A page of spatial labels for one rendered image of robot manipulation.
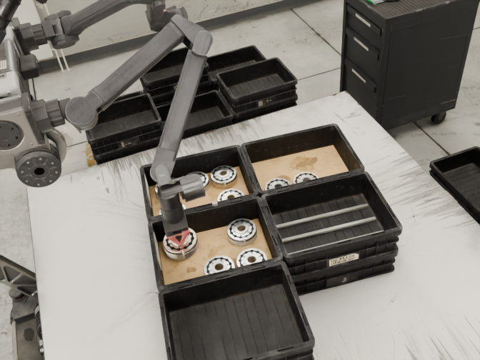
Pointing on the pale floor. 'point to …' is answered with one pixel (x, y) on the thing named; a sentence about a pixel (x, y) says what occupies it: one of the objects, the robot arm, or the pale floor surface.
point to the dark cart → (406, 56)
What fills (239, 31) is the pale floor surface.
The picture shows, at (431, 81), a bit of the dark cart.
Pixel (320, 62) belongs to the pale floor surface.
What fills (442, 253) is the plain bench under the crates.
